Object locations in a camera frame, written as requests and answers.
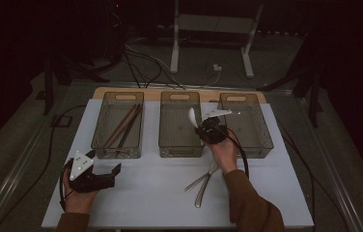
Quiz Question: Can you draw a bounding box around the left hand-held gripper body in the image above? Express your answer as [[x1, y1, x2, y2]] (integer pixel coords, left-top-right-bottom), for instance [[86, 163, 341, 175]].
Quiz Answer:
[[69, 150, 117, 194]]

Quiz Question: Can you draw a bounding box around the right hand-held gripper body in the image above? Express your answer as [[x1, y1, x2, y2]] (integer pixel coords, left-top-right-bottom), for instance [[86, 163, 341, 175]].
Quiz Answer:
[[201, 108, 234, 145]]

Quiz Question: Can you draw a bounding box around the grey transparent plastic bin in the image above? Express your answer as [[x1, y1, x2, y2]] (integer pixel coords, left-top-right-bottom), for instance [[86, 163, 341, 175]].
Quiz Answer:
[[217, 92, 275, 160], [90, 91, 145, 160], [157, 91, 206, 159]]

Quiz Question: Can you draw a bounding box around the brown wooden chopstick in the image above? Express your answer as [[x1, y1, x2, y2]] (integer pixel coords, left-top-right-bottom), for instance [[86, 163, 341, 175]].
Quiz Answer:
[[101, 102, 138, 150], [106, 103, 142, 151]]

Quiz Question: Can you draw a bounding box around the metal table knife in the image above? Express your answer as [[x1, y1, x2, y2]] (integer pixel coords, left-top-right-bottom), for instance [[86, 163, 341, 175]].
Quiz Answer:
[[194, 160, 219, 209]]

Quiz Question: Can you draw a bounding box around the person's right hand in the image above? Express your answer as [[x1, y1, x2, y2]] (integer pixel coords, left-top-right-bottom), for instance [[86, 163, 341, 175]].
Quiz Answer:
[[205, 138, 239, 177]]

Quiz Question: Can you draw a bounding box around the person's left hand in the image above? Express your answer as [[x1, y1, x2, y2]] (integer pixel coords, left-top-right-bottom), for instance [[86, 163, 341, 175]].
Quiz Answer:
[[62, 175, 99, 215]]

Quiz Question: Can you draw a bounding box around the white table mat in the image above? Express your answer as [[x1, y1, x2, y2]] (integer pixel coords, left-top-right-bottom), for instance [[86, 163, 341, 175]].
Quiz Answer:
[[41, 98, 315, 230]]

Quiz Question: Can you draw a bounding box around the metal fork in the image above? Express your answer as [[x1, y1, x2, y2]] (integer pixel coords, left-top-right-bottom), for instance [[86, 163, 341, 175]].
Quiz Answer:
[[183, 163, 218, 193]]

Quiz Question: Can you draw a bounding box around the black tripod stand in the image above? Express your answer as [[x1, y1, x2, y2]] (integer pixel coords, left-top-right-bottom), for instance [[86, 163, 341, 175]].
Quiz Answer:
[[256, 64, 326, 129], [42, 54, 111, 116]]

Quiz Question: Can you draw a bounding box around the white metal stand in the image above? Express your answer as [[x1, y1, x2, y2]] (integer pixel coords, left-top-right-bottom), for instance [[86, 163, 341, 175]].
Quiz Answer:
[[169, 0, 265, 79]]

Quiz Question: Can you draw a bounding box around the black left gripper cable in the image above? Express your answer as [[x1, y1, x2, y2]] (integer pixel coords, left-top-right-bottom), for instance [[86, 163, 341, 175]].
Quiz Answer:
[[0, 103, 88, 232]]

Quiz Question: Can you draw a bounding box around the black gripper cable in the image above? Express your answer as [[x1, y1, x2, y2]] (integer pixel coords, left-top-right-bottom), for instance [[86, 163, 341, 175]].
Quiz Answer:
[[216, 117, 317, 232], [0, 103, 88, 232]]

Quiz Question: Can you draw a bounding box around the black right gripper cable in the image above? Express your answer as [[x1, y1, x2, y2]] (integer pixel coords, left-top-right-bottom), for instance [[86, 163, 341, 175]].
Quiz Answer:
[[216, 117, 317, 232]]

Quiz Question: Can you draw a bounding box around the black square frame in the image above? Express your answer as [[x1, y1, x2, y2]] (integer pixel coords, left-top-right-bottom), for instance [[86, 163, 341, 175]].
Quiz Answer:
[[50, 114, 73, 129]]

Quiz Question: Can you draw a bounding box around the metal frame rail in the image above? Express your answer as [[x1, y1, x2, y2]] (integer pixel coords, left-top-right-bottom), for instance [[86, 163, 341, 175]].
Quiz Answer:
[[0, 84, 74, 232], [296, 95, 363, 232]]

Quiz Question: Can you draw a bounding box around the white floor cable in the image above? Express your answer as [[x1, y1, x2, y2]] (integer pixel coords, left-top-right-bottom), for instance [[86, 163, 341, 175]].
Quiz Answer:
[[123, 43, 221, 90]]

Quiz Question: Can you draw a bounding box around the black floor cable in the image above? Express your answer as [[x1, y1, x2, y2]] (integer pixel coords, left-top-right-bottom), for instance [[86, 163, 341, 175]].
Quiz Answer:
[[123, 47, 164, 89]]

